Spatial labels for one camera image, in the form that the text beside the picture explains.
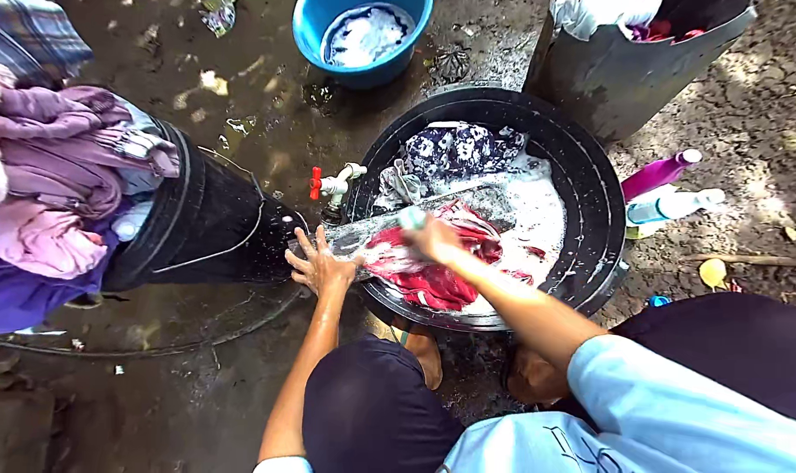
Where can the person's left hand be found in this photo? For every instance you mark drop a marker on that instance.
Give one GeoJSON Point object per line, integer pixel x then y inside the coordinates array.
{"type": "Point", "coordinates": [326, 268]}

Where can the person's right hand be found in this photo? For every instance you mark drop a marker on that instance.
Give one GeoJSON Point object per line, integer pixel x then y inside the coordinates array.
{"type": "Point", "coordinates": [438, 240]}

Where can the person's left ring finger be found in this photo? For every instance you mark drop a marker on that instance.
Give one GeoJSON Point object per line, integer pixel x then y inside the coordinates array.
{"type": "Point", "coordinates": [297, 262]}

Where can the person's right fingers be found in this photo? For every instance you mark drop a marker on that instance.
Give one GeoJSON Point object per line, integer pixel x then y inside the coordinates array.
{"type": "Point", "coordinates": [416, 234]}

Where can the person's left thumb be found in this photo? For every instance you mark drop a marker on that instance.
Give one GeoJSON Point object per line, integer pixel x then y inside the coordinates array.
{"type": "Point", "coordinates": [354, 263]}

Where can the person's left middle finger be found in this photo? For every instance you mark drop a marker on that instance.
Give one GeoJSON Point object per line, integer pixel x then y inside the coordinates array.
{"type": "Point", "coordinates": [305, 243]}

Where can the person's left little finger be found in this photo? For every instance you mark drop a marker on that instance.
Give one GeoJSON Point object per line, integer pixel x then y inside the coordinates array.
{"type": "Point", "coordinates": [300, 278]}

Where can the person's left index finger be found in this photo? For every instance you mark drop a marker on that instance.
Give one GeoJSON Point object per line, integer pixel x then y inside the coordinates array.
{"type": "Point", "coordinates": [322, 240]}

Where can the pale green scrubbing brush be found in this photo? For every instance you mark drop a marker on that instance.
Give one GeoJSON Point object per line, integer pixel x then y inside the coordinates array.
{"type": "Point", "coordinates": [411, 217]}

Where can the grey washboard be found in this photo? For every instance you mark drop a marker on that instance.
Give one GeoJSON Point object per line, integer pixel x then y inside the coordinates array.
{"type": "Point", "coordinates": [358, 232]}

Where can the person's left forearm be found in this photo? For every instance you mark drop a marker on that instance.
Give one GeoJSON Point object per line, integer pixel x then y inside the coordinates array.
{"type": "Point", "coordinates": [307, 368]}

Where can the person's right forearm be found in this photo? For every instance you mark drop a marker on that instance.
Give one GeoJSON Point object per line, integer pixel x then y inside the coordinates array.
{"type": "Point", "coordinates": [523, 299]}

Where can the grey patterned garment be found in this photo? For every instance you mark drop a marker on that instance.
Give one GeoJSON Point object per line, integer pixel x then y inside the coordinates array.
{"type": "Point", "coordinates": [404, 186]}

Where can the red garment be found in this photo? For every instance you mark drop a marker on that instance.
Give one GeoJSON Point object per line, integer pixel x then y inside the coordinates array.
{"type": "Point", "coordinates": [437, 286]}

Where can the navy floral garment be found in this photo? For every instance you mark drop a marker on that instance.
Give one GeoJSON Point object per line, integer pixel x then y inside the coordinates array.
{"type": "Point", "coordinates": [450, 152]}

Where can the black bucket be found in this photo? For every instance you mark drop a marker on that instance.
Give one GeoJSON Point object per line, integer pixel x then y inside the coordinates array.
{"type": "Point", "coordinates": [214, 217]}

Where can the person's legs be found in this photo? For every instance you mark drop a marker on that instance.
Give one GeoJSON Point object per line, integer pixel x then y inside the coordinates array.
{"type": "Point", "coordinates": [372, 407]}

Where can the blue basin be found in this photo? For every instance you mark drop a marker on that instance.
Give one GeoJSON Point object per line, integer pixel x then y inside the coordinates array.
{"type": "Point", "coordinates": [372, 75]}

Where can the large black basin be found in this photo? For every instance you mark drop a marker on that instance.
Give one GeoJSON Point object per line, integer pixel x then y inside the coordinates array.
{"type": "Point", "coordinates": [594, 197]}

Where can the pale yellow leaf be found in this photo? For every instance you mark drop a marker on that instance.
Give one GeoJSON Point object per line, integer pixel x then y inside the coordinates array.
{"type": "Point", "coordinates": [214, 83]}

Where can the grey metal container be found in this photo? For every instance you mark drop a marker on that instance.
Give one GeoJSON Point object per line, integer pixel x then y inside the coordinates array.
{"type": "Point", "coordinates": [601, 82]}

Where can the crumpled plastic wrapper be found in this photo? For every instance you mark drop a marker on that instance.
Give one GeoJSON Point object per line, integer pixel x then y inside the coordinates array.
{"type": "Point", "coordinates": [220, 17]}

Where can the magenta bottle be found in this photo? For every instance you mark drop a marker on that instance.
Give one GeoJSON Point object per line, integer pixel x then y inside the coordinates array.
{"type": "Point", "coordinates": [654, 174]}

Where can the person's body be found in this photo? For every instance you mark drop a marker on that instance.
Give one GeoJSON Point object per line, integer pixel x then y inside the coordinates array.
{"type": "Point", "coordinates": [542, 447]}

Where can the blue bottle cap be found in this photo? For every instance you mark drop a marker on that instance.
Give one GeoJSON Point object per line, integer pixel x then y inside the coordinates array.
{"type": "Point", "coordinates": [659, 301]}

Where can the white bottle blue label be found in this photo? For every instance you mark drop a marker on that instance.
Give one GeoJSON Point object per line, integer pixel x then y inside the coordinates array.
{"type": "Point", "coordinates": [674, 206]}

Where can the pile of clothes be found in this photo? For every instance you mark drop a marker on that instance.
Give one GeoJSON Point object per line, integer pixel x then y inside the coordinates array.
{"type": "Point", "coordinates": [56, 164]}

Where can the white garment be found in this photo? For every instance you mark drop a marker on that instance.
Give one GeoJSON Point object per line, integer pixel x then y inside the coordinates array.
{"type": "Point", "coordinates": [595, 13]}

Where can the round yellow leaf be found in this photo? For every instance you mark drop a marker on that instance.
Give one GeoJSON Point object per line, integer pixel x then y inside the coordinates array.
{"type": "Point", "coordinates": [712, 272]}

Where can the red and purple garments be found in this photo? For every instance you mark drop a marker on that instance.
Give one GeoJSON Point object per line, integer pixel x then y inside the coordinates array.
{"type": "Point", "coordinates": [661, 30]}

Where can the brown block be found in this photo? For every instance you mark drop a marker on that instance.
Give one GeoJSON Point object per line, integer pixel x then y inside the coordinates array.
{"type": "Point", "coordinates": [10, 430]}

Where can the wooden stick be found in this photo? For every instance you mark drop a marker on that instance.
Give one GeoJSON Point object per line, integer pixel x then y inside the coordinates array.
{"type": "Point", "coordinates": [759, 260]}

